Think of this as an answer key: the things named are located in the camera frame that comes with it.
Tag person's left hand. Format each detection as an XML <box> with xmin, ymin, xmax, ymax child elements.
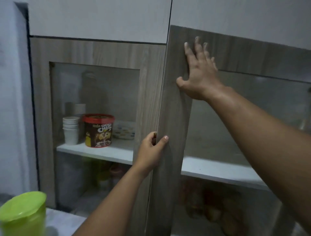
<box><xmin>133</xmin><ymin>132</ymin><xmax>169</xmax><ymax>176</ymax></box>

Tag person's right hand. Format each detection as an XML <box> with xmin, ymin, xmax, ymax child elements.
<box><xmin>176</xmin><ymin>36</ymin><xmax>225</xmax><ymax>101</ymax></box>

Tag wood-grain glass cabinet door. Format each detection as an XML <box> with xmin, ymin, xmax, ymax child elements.
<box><xmin>30</xmin><ymin>37</ymin><xmax>167</xmax><ymax>236</ymax></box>
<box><xmin>145</xmin><ymin>25</ymin><xmax>311</xmax><ymax>236</ymax></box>

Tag person's right forearm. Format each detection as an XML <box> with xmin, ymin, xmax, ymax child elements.
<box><xmin>206</xmin><ymin>85</ymin><xmax>311</xmax><ymax>232</ymax></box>

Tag person's left forearm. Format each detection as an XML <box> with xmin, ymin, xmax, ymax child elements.
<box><xmin>72</xmin><ymin>165</ymin><xmax>151</xmax><ymax>236</ymax></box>

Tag white cabinet shelf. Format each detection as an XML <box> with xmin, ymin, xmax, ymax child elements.
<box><xmin>56</xmin><ymin>139</ymin><xmax>270</xmax><ymax>191</ymax></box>

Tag patterned white plate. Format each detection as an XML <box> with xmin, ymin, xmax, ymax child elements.
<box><xmin>112</xmin><ymin>122</ymin><xmax>135</xmax><ymax>140</ymax></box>

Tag red-lidded brown snack tub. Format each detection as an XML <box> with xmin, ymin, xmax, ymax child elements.
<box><xmin>82</xmin><ymin>113</ymin><xmax>115</xmax><ymax>148</ymax></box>

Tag green and red jars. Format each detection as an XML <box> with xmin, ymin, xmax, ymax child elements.
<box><xmin>91</xmin><ymin>160</ymin><xmax>125</xmax><ymax>192</ymax></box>

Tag stack of white paper cups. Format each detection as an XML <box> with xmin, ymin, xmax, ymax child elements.
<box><xmin>62</xmin><ymin>116</ymin><xmax>81</xmax><ymax>145</ymax></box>

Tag packaged snacks behind glass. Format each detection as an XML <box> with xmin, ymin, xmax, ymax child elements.
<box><xmin>179</xmin><ymin>180</ymin><xmax>248</xmax><ymax>236</ymax></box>

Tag green plastic pitcher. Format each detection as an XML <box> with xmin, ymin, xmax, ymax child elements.
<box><xmin>0</xmin><ymin>191</ymin><xmax>47</xmax><ymax>236</ymax></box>

